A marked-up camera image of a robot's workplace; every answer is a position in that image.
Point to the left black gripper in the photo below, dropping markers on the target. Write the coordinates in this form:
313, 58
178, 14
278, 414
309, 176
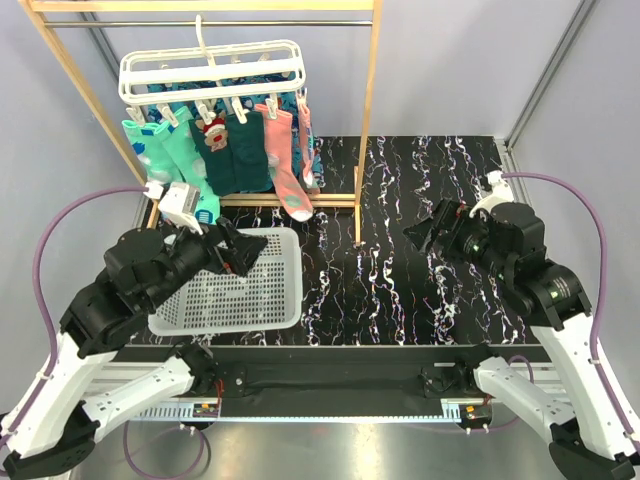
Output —
244, 249

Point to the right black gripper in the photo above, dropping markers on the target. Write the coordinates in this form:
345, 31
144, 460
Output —
450, 215

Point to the plain dark green sock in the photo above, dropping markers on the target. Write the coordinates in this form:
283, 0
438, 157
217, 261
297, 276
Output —
247, 144

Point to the pink sock front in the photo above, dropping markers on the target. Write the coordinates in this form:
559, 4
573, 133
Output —
278, 147

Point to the pink sock end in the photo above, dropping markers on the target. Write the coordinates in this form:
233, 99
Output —
306, 141

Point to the white plastic clip hanger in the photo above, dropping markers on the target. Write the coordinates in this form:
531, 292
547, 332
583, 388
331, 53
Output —
205, 73

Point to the green reindeer sock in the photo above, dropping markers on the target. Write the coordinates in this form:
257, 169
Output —
212, 144

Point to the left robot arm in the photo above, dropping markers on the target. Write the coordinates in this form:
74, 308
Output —
55, 427

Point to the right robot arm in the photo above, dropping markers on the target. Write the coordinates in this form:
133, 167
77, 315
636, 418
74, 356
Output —
585, 437

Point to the white plastic basket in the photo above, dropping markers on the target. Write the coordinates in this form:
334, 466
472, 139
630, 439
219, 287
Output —
268, 298

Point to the mint sock outer left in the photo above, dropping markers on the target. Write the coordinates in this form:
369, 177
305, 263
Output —
147, 142

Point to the mint sock with blue logo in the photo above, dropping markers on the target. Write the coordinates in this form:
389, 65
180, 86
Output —
181, 147

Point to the blue shark print shorts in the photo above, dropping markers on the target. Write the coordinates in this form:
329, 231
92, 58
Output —
286, 102

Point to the metal rack rod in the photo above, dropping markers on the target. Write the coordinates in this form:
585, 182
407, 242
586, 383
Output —
255, 23

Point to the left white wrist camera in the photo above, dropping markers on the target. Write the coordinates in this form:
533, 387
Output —
177, 202

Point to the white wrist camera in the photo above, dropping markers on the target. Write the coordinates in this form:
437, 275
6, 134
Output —
177, 202
500, 193

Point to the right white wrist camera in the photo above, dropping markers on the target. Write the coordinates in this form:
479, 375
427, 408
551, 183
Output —
500, 193

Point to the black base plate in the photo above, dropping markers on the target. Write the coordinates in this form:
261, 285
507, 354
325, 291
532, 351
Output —
337, 381

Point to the wooden clothes rack frame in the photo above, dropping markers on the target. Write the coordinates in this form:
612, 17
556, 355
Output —
37, 11

